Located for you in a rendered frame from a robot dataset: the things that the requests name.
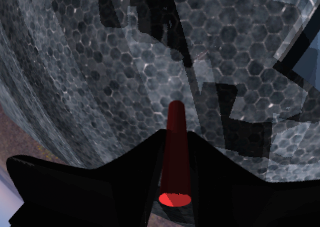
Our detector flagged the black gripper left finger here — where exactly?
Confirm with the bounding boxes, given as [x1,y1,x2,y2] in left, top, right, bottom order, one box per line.
[5,130,167,227]

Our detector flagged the dark red peg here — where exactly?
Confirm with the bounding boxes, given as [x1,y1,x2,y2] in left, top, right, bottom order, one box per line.
[160,100,192,207]

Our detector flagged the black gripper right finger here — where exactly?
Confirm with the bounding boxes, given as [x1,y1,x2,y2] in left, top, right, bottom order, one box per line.
[187,131,320,227]

